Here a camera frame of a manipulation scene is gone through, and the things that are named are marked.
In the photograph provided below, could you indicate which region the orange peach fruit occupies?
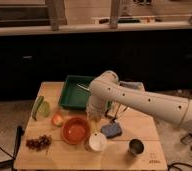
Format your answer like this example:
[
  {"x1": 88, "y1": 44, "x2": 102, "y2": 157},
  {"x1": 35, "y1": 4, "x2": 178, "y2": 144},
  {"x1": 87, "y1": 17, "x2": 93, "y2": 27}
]
[{"x1": 52, "y1": 114, "x2": 63, "y2": 127}]

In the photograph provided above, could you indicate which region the metal cup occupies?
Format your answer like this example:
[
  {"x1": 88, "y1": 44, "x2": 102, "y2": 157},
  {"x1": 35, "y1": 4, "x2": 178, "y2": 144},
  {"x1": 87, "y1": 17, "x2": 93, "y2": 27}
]
[{"x1": 128, "y1": 139, "x2": 144, "y2": 157}]

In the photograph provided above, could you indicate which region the black cable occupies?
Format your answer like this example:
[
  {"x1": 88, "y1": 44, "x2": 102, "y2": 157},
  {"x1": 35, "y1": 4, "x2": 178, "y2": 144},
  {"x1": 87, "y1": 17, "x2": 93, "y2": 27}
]
[{"x1": 167, "y1": 161, "x2": 192, "y2": 171}]

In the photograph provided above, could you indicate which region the silver spoon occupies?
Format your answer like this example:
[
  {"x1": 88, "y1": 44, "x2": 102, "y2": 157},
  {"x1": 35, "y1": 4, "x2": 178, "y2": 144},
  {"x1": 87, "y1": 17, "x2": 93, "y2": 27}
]
[{"x1": 118, "y1": 106, "x2": 129, "y2": 117}]

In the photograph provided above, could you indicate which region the red bowl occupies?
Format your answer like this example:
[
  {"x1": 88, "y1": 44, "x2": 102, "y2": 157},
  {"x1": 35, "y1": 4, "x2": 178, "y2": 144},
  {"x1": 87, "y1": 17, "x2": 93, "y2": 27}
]
[{"x1": 61, "y1": 117, "x2": 90, "y2": 145}]

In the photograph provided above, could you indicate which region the white cup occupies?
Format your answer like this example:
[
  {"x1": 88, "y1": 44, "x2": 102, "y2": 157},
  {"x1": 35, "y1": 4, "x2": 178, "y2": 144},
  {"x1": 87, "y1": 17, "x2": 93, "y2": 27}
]
[{"x1": 87, "y1": 132, "x2": 107, "y2": 152}]

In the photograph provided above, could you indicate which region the green plastic tray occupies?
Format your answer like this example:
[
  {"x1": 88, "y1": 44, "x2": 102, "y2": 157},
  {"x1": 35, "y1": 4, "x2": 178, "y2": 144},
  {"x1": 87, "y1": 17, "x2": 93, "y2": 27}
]
[{"x1": 58, "y1": 74, "x2": 114, "y2": 113}]

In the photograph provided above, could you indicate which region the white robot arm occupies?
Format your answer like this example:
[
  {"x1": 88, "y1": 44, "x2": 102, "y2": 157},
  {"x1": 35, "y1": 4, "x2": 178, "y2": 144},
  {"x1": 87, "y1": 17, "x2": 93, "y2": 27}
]
[{"x1": 86, "y1": 70, "x2": 192, "y2": 133}]

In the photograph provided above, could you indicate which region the white dish brush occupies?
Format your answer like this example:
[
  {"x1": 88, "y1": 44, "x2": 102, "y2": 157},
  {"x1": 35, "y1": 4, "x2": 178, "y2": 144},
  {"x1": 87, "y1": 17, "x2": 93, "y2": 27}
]
[{"x1": 77, "y1": 84, "x2": 90, "y2": 92}]

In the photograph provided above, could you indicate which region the blue sponge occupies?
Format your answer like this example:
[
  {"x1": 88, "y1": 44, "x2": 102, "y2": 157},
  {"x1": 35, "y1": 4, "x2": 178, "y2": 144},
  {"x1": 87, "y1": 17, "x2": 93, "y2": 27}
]
[{"x1": 101, "y1": 123, "x2": 122, "y2": 138}]

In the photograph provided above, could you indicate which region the bunch of dark grapes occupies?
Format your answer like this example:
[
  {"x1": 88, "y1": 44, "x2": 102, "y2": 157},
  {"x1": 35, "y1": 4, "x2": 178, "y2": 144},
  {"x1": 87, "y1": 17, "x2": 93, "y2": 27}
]
[{"x1": 26, "y1": 135, "x2": 52, "y2": 151}]

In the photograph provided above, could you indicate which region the yellow banana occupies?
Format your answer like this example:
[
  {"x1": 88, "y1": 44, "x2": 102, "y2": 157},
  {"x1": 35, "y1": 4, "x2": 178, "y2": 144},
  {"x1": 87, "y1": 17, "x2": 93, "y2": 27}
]
[{"x1": 90, "y1": 120, "x2": 98, "y2": 133}]

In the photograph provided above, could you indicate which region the purple crumpled cloth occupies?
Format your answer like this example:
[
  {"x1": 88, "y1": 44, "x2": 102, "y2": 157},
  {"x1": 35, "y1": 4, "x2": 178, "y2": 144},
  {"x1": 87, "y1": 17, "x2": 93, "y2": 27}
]
[{"x1": 120, "y1": 81, "x2": 145, "y2": 91}]

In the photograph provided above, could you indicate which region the light green vegetable piece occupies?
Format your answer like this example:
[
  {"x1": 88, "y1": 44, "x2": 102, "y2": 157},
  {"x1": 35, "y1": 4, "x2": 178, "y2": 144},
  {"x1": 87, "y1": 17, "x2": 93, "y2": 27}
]
[{"x1": 38, "y1": 101, "x2": 50, "y2": 117}]

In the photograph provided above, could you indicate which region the green cucumber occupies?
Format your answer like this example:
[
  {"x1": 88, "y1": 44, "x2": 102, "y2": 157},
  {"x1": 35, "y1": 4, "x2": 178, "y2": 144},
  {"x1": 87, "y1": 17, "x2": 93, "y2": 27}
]
[{"x1": 32, "y1": 96, "x2": 44, "y2": 121}]

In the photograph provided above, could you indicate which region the small brown box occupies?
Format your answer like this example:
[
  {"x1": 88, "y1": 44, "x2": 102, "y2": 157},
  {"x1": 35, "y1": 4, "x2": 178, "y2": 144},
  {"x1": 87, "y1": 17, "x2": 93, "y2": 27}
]
[{"x1": 107, "y1": 102, "x2": 120, "y2": 119}]

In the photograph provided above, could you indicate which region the wooden folding table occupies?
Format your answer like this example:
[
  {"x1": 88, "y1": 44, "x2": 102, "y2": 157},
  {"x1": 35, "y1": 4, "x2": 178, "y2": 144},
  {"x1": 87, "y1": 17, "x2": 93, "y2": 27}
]
[{"x1": 13, "y1": 81, "x2": 169, "y2": 171}]

